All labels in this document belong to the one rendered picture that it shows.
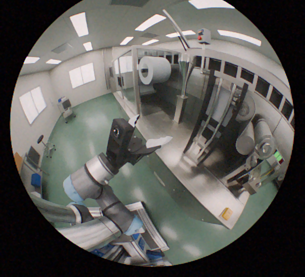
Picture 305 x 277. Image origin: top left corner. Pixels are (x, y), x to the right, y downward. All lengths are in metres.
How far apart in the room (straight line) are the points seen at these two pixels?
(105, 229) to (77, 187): 0.12
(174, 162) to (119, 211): 0.45
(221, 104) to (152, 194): 1.36
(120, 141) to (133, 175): 1.35
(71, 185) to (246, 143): 0.70
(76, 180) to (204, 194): 0.60
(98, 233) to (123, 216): 0.09
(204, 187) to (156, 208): 0.96
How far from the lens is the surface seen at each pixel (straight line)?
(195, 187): 0.58
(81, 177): 0.23
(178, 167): 0.58
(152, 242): 1.39
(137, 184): 1.46
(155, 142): 0.23
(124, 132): 0.15
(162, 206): 1.43
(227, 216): 0.71
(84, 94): 5.42
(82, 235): 0.26
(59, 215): 0.44
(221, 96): 0.40
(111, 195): 0.31
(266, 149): 0.57
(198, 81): 0.92
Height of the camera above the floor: 1.42
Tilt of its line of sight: 40 degrees down
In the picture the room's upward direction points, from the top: straight up
